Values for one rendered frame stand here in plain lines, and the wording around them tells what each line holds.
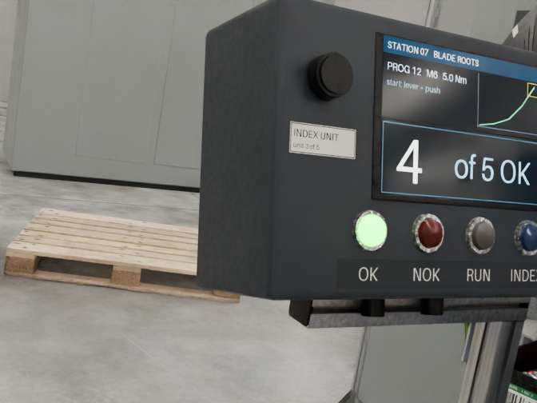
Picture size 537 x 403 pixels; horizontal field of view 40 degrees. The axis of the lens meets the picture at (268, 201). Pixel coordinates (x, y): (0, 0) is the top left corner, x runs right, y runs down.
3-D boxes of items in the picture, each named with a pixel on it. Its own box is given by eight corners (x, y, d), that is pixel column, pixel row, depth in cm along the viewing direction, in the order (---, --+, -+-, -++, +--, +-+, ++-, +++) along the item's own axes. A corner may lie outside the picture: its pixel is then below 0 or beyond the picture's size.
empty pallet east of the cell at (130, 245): (227, 254, 485) (230, 233, 482) (239, 304, 387) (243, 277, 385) (40, 229, 467) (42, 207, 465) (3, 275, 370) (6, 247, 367)
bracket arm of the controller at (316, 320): (501, 309, 69) (508, 279, 69) (526, 321, 67) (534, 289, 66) (286, 315, 57) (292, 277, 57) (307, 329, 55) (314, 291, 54)
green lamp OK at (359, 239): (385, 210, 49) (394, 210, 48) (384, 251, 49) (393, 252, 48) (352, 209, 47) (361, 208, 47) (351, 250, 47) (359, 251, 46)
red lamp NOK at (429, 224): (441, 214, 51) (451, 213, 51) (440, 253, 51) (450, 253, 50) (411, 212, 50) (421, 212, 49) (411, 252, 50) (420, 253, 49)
